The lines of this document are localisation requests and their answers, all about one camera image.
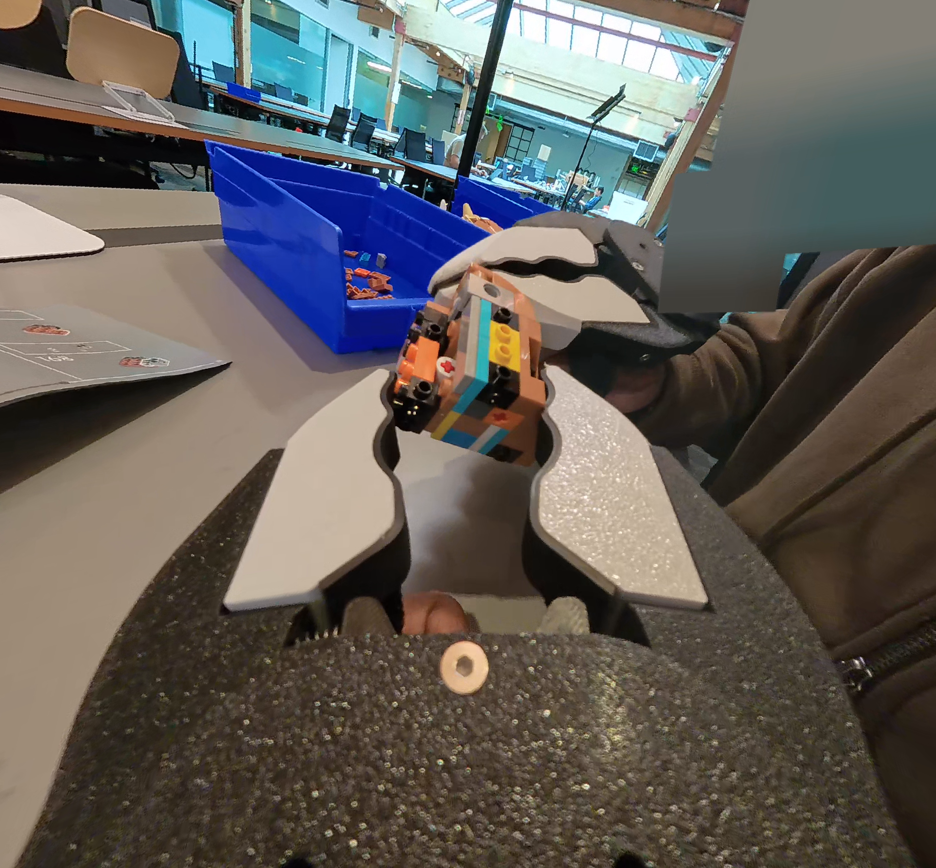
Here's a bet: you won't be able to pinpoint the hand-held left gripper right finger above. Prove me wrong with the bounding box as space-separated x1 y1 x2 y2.
523 365 710 635

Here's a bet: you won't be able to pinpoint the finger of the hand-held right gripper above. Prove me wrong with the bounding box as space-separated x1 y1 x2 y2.
428 223 617 297
486 270 653 351

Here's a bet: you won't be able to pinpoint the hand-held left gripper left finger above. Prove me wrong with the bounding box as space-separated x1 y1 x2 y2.
221 368 410 636

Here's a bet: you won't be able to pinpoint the multicolour brick toy model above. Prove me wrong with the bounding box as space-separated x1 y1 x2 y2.
393 263 548 468

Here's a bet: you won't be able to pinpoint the grey desk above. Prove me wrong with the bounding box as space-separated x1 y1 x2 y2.
0 184 732 868

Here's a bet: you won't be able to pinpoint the long dark desk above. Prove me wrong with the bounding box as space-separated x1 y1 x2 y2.
0 63 405 176

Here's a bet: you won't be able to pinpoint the person's right hand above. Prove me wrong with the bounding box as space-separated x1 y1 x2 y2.
569 355 670 417

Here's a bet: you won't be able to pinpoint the person's left hand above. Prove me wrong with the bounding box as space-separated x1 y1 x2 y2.
401 592 470 636

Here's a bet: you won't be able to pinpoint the blue plastic bin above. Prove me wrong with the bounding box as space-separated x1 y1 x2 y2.
205 140 476 355
453 177 558 231

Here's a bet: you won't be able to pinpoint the tan brick pieces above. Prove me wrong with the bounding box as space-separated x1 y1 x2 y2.
442 198 507 235

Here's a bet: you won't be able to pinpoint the black music stand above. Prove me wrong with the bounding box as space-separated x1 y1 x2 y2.
569 84 628 212

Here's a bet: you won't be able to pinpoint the pile of small brown bricks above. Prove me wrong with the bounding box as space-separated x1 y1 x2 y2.
342 250 397 303

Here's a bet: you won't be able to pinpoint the black pole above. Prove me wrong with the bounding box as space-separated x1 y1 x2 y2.
457 0 532 183

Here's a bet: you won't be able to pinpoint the brown jacket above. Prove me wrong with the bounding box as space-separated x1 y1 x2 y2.
720 341 936 832

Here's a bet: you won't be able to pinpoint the grey instruction booklet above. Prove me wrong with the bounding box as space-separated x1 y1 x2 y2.
0 307 232 408

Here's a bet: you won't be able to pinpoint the white flat pad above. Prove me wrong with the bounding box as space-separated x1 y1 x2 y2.
0 195 106 262

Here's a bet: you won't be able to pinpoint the clear acrylic stand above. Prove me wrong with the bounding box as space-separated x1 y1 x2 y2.
101 80 177 123

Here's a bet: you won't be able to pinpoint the small rounded wooden panel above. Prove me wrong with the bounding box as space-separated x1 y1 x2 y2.
66 7 181 105

